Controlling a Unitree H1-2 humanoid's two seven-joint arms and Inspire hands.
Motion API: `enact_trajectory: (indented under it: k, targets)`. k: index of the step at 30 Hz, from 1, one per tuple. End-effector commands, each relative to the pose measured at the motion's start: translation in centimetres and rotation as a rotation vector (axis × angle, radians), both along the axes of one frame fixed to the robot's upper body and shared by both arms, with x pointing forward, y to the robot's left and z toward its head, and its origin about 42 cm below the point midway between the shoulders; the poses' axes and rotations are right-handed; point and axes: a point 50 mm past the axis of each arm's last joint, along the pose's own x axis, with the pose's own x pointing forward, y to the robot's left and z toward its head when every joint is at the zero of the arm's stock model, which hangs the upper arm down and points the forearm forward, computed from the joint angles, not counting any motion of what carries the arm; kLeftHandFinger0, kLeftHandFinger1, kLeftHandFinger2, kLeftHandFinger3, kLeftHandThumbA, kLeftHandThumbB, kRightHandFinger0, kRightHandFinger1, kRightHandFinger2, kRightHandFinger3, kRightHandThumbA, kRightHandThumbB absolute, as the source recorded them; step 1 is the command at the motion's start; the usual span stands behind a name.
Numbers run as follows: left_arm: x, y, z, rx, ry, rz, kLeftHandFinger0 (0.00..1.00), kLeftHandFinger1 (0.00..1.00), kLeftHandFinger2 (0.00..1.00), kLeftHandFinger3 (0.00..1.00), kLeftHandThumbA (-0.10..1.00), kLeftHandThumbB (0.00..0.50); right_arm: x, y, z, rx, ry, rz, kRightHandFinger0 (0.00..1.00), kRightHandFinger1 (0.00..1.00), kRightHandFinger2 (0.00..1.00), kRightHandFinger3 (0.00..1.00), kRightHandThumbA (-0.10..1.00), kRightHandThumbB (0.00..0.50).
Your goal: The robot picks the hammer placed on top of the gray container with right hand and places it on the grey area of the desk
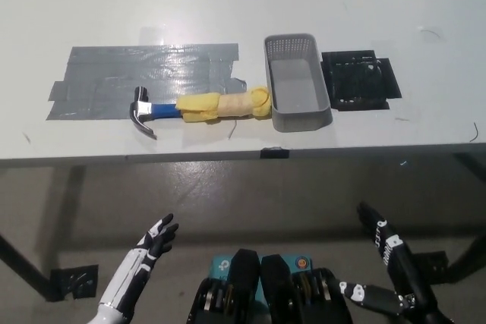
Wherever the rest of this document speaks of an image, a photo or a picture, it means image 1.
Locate black and white right hand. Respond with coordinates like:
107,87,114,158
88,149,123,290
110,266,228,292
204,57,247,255
339,201,453,324

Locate white and black left hand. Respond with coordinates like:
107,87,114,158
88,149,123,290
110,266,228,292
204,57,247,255
97,212,179,314

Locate hammer with yellow handle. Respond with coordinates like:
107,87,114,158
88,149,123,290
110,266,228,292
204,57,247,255
128,86,273,141

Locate black robot torso teal tops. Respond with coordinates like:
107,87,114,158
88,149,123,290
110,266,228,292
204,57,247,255
184,248,352,324

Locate gray plastic basket container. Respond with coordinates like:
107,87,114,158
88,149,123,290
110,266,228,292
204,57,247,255
264,33,334,134

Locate black table leg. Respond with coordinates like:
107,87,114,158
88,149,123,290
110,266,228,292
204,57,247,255
0,232,60,302
447,232,486,283

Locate gray duct tape patch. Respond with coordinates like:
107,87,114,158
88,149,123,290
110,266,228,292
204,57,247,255
45,43,248,122

